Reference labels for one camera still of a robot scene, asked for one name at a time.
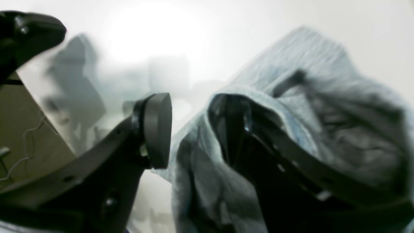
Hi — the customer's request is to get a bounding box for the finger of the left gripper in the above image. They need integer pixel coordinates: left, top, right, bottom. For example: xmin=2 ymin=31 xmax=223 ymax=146
xmin=0 ymin=10 xmax=67 ymax=84

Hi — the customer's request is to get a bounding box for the grey T-shirt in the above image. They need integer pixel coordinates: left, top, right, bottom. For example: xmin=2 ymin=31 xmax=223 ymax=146
xmin=157 ymin=28 xmax=413 ymax=233

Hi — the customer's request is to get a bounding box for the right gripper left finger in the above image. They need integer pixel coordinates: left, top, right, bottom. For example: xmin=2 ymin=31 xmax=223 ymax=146
xmin=1 ymin=93 xmax=172 ymax=233

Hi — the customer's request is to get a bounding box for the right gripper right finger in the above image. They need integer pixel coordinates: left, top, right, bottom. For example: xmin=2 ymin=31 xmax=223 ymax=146
xmin=209 ymin=94 xmax=413 ymax=233

